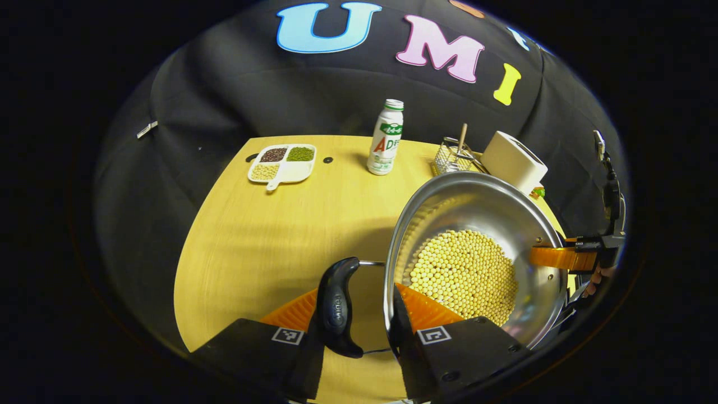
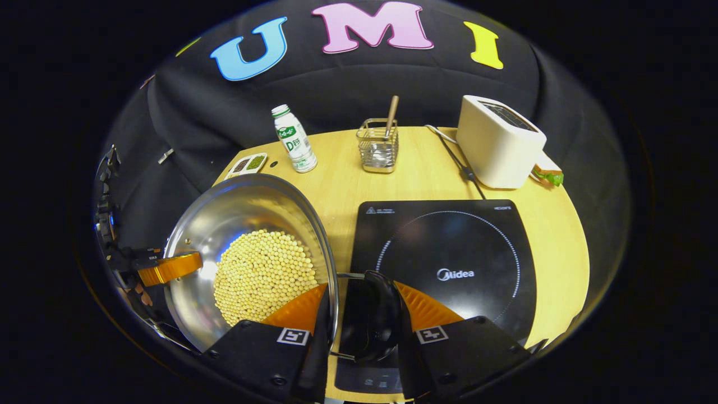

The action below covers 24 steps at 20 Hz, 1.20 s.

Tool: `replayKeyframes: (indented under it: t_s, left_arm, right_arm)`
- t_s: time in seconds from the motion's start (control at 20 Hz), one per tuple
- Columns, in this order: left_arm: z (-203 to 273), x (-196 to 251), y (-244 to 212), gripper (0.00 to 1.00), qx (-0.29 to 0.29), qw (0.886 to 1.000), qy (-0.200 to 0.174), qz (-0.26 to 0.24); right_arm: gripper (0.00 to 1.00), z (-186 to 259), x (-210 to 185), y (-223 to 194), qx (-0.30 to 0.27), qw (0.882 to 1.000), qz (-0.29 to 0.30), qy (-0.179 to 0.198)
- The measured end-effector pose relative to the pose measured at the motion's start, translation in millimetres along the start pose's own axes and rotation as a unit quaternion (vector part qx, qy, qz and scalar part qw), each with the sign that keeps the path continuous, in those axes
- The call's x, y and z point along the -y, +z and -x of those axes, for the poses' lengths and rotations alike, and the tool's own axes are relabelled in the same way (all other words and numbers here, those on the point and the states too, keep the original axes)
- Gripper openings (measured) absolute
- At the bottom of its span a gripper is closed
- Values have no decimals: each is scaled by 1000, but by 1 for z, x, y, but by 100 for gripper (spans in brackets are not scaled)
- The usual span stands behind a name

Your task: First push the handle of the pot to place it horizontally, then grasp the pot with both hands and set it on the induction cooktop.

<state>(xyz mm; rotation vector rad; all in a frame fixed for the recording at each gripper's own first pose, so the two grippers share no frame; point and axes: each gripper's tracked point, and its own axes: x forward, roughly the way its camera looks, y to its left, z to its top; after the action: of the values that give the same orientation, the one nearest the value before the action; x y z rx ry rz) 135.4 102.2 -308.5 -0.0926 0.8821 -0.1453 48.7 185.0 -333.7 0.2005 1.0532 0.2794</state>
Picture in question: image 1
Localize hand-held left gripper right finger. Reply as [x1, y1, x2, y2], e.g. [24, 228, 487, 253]
[386, 283, 528, 402]

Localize pile of yellow soybeans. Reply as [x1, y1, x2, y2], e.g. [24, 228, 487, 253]
[408, 228, 520, 328]

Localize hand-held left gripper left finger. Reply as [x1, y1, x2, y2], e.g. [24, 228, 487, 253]
[188, 288, 326, 401]

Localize wire mesh utensil holder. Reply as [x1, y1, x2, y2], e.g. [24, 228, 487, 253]
[431, 136, 484, 176]

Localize white divided bean dish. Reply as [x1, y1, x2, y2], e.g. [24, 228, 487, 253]
[247, 143, 318, 193]

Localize stainless steel pot black handles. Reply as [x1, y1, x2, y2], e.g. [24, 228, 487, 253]
[315, 171, 570, 360]

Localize white toaster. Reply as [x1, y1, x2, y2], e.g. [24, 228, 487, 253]
[480, 130, 549, 195]

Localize white green drink bottle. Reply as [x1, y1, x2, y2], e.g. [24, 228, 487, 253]
[366, 99, 405, 177]

